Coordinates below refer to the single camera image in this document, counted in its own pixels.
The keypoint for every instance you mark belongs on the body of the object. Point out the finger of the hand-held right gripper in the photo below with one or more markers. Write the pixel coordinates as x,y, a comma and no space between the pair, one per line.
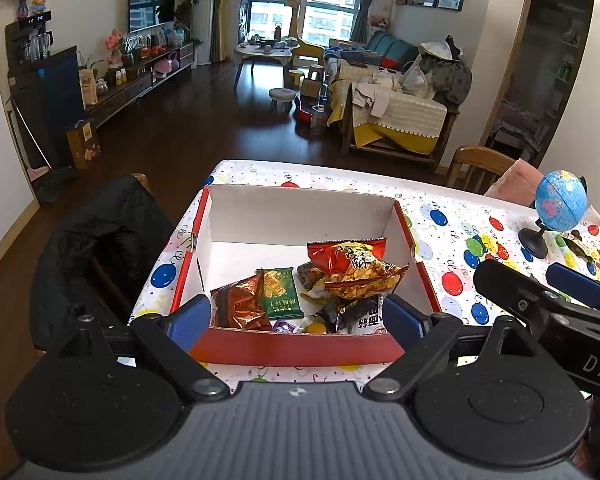
575,280
510,285

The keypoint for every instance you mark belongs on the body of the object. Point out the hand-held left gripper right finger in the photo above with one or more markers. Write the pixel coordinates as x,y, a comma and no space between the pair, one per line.
405,320

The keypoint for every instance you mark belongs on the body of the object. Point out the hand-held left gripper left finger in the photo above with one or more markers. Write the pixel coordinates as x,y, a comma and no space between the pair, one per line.
187,320

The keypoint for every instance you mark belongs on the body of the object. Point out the silver snack packet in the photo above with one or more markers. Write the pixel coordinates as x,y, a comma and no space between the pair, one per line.
380,331

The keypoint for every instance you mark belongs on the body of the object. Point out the dark snack packet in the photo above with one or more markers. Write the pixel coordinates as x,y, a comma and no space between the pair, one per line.
355,312

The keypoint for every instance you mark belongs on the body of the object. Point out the red-brown snack packet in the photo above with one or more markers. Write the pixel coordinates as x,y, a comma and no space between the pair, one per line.
240,305

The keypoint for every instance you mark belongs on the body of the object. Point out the large red snack packet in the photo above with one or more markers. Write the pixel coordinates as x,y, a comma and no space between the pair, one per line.
360,270

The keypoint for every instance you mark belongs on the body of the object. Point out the orange jelly cup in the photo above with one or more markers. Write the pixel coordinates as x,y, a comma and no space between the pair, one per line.
315,328

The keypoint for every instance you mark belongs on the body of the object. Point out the purple candy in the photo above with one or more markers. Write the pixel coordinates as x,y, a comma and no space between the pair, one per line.
282,326

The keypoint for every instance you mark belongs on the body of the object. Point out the brown gold candy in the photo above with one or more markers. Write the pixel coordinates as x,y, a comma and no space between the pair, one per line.
310,275

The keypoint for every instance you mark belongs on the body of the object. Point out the red cardboard box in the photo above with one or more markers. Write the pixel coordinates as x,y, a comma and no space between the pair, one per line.
290,220

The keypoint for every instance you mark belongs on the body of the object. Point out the green yellow snack packet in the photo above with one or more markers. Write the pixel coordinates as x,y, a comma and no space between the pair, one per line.
577,245

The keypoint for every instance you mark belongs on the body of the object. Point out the balloon printed tablecloth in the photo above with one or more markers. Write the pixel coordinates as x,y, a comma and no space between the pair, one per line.
445,232

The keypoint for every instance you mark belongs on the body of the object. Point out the blue desk globe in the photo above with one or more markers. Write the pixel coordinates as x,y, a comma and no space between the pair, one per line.
560,197

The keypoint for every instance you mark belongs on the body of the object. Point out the pink cushion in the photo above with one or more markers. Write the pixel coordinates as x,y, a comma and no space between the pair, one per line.
515,180

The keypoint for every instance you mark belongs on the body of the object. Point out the black jacket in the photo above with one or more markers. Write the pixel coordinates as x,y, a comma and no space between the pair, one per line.
95,240

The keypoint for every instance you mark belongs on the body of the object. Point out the wooden chair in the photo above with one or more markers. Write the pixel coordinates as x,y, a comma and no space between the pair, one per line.
472,160

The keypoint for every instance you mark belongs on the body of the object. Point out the sofa with cream cover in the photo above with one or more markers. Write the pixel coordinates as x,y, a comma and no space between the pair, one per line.
410,115

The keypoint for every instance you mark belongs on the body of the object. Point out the brown paper bag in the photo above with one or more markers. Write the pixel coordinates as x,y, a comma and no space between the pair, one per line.
84,145

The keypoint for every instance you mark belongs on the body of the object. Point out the clear water bottle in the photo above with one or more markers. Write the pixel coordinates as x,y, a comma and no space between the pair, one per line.
319,125

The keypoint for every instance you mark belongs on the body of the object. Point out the pile of clothes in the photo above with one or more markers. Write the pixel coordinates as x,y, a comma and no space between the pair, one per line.
447,77

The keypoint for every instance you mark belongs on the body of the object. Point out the TV cabinet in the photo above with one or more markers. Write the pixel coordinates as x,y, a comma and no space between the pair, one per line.
130,87

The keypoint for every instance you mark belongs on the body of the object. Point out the small round stool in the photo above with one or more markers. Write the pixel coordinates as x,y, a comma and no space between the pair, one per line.
283,93

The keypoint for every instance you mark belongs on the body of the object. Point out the black cabinet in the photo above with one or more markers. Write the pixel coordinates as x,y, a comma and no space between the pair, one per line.
50,100

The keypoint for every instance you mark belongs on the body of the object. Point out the round coffee table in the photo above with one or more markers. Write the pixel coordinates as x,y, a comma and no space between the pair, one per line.
265,52

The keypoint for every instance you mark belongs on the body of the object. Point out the yellow chair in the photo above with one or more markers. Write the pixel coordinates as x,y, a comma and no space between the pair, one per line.
307,52

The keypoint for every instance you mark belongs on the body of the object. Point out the white tower air conditioner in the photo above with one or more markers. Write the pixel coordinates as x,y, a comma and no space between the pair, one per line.
204,15

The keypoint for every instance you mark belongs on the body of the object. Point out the television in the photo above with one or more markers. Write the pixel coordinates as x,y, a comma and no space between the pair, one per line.
152,2

